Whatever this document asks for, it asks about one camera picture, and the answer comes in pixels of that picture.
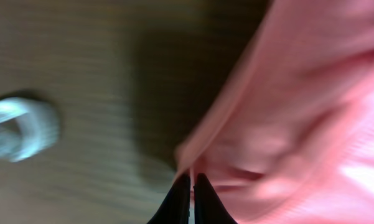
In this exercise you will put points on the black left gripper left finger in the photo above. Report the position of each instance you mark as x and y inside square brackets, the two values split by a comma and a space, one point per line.
[175, 207]

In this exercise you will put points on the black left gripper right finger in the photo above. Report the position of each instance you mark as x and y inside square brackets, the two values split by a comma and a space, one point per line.
[208, 206]

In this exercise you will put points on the pink cloth garment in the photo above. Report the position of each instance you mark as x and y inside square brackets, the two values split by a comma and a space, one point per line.
[290, 138]

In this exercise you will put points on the white fern-print drawstring bag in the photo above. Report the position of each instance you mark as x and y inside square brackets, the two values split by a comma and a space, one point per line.
[27, 127]

